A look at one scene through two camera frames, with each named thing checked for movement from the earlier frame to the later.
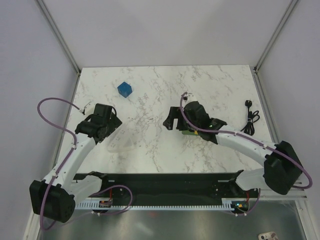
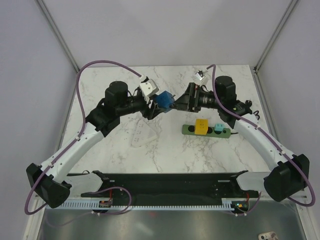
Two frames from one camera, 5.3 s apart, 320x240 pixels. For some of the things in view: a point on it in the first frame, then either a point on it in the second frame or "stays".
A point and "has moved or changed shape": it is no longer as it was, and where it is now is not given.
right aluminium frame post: (275, 34) stays
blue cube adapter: (125, 89) has moved or changed shape
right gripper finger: (175, 112) to (186, 101)
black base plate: (168, 187) stays
